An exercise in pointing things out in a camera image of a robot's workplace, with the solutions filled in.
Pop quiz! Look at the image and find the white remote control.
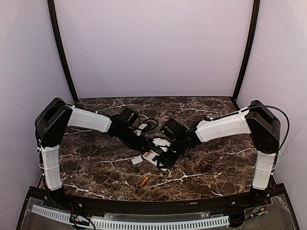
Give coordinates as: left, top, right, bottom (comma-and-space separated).
143, 150, 168, 172

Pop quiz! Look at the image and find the white slotted cable duct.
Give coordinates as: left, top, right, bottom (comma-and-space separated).
31, 205, 230, 230

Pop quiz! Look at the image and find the black corner frame post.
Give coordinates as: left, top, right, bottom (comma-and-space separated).
47, 0, 79, 103
232, 0, 260, 101

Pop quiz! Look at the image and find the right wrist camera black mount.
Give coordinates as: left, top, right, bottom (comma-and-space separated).
152, 138, 171, 152

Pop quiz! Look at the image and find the black corner frame post left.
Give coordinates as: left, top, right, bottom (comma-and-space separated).
47, 0, 79, 103

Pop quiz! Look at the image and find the black front rail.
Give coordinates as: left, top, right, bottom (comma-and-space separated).
28, 186, 286, 218

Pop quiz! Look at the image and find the white battery cover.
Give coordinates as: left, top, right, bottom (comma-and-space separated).
131, 156, 143, 165

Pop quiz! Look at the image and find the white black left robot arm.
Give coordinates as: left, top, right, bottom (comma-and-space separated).
35, 97, 149, 191

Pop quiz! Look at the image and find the black corner frame post right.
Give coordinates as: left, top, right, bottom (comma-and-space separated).
232, 0, 260, 101

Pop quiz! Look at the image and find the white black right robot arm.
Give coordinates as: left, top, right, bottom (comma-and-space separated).
156, 100, 286, 191

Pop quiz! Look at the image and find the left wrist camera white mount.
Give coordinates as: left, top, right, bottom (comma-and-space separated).
134, 122, 153, 136

